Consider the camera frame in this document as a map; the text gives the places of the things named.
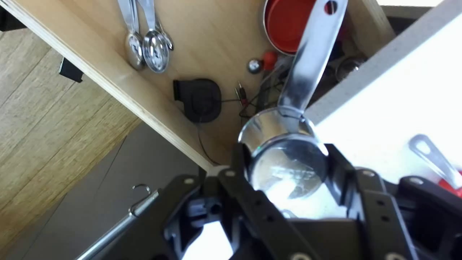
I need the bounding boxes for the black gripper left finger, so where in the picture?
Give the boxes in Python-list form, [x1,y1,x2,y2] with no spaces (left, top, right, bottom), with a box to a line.
[219,145,270,213]

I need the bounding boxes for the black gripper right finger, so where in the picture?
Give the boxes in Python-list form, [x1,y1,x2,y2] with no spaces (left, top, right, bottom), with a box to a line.
[325,143,386,217]

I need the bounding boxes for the small metal measuring cup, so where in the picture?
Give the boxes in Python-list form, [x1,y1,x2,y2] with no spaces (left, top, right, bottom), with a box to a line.
[239,0,348,200]

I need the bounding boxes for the red measuring cup on counter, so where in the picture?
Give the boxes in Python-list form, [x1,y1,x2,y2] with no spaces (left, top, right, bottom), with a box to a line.
[409,135,462,198]

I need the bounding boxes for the large metal cup red insert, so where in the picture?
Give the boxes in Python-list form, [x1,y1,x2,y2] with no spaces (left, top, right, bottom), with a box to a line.
[262,0,348,57]

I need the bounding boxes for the dark lower cabinet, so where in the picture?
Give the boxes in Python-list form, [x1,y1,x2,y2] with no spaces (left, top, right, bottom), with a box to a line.
[5,126,198,260]

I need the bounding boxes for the metal cabinet handle bar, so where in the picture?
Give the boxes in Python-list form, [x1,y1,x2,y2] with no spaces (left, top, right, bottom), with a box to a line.
[77,184,159,260]

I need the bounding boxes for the metal measuring spoons on ring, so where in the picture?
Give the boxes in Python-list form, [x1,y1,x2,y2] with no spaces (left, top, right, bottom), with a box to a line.
[117,0,175,74]

